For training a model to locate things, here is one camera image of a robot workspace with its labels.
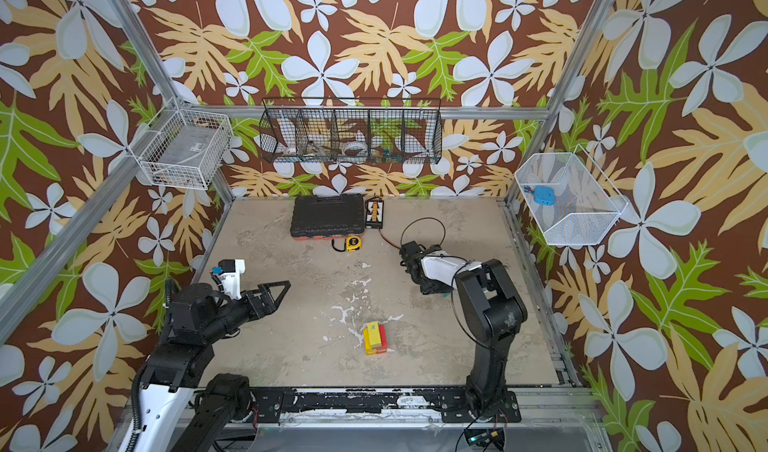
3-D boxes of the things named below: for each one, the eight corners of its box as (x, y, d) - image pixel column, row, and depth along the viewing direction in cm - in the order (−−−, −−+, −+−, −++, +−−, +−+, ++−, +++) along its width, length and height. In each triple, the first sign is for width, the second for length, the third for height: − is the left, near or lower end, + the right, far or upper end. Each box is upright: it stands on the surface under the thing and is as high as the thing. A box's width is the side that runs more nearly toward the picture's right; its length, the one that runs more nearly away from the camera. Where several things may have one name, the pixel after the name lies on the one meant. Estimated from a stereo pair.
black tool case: (289, 240, 108) (286, 232, 105) (299, 202, 120) (296, 194, 117) (363, 240, 108) (363, 232, 105) (365, 202, 121) (365, 194, 117)
